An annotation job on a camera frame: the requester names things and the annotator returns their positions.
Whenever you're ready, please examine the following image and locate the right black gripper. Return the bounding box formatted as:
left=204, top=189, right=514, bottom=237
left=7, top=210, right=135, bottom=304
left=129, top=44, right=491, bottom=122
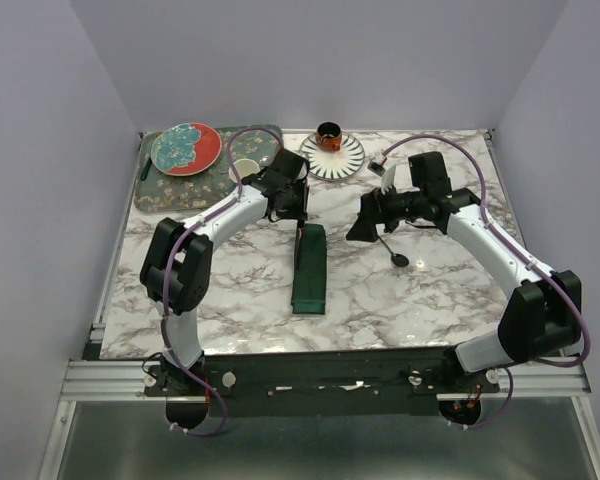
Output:
left=346, top=179, right=426, bottom=242

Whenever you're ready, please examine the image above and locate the black spoon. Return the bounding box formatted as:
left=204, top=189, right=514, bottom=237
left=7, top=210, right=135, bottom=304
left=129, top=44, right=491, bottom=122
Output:
left=378, top=237, right=410, bottom=268

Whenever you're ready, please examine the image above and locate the dark green cloth napkin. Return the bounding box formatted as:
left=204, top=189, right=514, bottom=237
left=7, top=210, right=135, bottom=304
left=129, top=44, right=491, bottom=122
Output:
left=291, top=223, right=327, bottom=315

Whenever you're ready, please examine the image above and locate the black knife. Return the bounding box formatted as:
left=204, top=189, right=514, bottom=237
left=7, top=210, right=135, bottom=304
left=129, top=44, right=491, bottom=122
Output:
left=293, top=220, right=305, bottom=270

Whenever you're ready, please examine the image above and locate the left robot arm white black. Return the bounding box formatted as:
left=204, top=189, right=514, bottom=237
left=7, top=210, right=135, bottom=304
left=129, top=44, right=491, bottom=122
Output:
left=139, top=149, right=309, bottom=395

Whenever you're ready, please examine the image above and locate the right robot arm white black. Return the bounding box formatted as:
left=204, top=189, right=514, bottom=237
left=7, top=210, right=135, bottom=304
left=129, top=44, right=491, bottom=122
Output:
left=346, top=152, right=582, bottom=392

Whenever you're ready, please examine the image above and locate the white striped saucer plate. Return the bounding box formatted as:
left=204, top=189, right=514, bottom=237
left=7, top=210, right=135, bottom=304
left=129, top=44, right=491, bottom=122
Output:
left=299, top=134, right=366, bottom=181

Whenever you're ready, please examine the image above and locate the brown glazed cup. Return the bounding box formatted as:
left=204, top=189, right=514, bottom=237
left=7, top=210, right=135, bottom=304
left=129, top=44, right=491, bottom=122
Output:
left=315, top=122, right=342, bottom=152

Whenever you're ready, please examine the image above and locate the red and teal plate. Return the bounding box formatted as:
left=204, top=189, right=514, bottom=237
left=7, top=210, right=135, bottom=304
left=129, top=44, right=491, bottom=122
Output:
left=150, top=123, right=223, bottom=177

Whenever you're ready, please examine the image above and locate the floral teal serving tray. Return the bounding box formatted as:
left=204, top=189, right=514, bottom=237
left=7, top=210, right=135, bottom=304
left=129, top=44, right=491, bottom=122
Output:
left=134, top=124, right=282, bottom=213

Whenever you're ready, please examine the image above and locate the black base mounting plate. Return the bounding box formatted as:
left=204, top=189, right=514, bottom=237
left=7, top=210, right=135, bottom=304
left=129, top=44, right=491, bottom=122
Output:
left=145, top=347, right=500, bottom=418

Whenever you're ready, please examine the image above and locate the cream mug with teal handle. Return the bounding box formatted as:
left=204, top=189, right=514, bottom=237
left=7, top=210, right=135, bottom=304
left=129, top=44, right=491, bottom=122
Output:
left=228, top=158, right=260, bottom=184

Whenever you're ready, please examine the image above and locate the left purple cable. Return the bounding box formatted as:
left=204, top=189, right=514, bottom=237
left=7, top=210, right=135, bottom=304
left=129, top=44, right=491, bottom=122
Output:
left=159, top=127, right=286, bottom=437

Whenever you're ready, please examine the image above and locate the green handled utensil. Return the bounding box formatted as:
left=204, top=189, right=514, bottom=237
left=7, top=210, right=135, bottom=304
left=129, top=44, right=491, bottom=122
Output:
left=139, top=155, right=152, bottom=181

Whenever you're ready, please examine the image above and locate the aluminium frame rail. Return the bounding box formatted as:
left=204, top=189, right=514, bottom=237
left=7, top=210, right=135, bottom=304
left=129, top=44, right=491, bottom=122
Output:
left=39, top=358, right=600, bottom=479

